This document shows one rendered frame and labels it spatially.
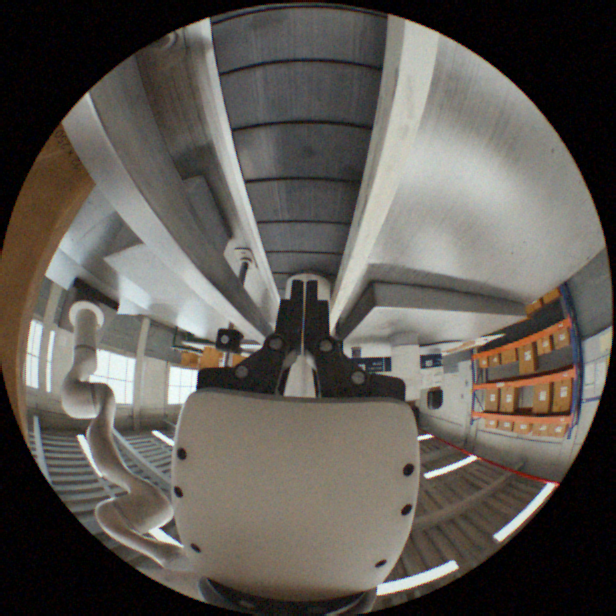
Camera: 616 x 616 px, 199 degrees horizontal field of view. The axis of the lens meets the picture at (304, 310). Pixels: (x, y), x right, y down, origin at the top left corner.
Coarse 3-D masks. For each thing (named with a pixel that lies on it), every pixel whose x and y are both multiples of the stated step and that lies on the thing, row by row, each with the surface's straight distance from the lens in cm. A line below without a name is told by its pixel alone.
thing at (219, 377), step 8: (208, 368) 10; (216, 368) 10; (224, 368) 9; (232, 368) 9; (200, 376) 10; (208, 376) 10; (216, 376) 9; (224, 376) 9; (200, 384) 10; (208, 384) 10; (216, 384) 9; (224, 384) 9; (232, 384) 9
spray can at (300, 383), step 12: (288, 276) 21; (300, 276) 19; (312, 276) 19; (324, 276) 20; (288, 288) 20; (324, 288) 19; (300, 360) 16; (300, 372) 16; (288, 384) 17; (300, 384) 16; (312, 384) 16; (300, 396) 16; (312, 396) 16
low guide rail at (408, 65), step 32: (416, 32) 9; (384, 64) 10; (416, 64) 8; (384, 96) 9; (416, 96) 8; (384, 128) 8; (416, 128) 8; (384, 160) 8; (384, 192) 9; (352, 224) 12; (352, 256) 12; (352, 288) 16
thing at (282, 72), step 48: (240, 48) 12; (288, 48) 11; (336, 48) 11; (384, 48) 12; (240, 96) 11; (288, 96) 11; (336, 96) 11; (240, 144) 12; (288, 144) 11; (336, 144) 11; (288, 192) 13; (336, 192) 13; (288, 240) 16; (336, 240) 16
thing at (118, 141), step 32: (128, 64) 5; (96, 96) 5; (128, 96) 5; (64, 128) 5; (96, 128) 4; (128, 128) 5; (96, 160) 5; (128, 160) 4; (160, 160) 5; (128, 192) 4; (160, 192) 5; (128, 224) 5; (160, 224) 5; (192, 224) 5; (160, 256) 6; (192, 256) 5; (224, 256) 7; (192, 288) 7; (224, 288) 7; (256, 320) 11
